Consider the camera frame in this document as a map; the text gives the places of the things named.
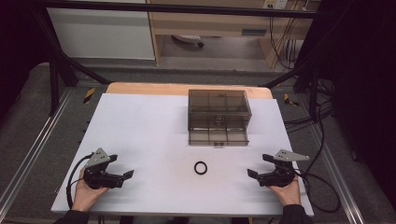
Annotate white board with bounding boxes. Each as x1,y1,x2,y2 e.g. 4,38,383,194
50,92,315,217

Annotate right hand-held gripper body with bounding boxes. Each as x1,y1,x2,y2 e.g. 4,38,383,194
257,148,310,189

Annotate wall power outlet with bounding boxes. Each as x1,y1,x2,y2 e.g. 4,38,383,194
262,0,289,9

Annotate hanging black cables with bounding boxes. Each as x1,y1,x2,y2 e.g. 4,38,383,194
269,8,302,71

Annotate bundle of black cables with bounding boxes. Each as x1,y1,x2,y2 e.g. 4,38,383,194
283,78,335,134

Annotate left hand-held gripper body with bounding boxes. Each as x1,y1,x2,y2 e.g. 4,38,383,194
83,147,124,189

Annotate person's right hand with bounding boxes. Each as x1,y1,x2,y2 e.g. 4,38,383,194
269,178,302,207

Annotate hand-held gripper black cable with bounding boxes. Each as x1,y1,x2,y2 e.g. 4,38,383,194
292,169,341,215
65,152,94,210

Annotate black metal frame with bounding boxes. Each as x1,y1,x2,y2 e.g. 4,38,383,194
31,0,331,117

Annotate person's left hand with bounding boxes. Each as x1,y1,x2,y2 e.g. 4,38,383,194
72,168,108,213

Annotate wooden desk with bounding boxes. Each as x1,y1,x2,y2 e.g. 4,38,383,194
146,0,321,69

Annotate white cabinet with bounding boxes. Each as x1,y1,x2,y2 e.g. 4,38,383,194
46,0,156,61

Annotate black ring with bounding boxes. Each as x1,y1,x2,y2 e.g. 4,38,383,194
193,161,208,175

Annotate aluminium rail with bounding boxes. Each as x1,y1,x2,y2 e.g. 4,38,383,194
309,124,366,224
0,88,74,213

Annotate right hand-held gripper black cable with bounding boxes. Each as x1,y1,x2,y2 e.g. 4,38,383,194
292,169,341,215

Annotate left hand-held gripper black cable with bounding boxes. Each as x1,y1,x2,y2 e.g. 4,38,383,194
65,152,94,210

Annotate white chair base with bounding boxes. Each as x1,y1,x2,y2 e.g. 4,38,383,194
171,34,205,49

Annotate smoky transparent drawer box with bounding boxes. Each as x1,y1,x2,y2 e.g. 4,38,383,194
188,89,253,147

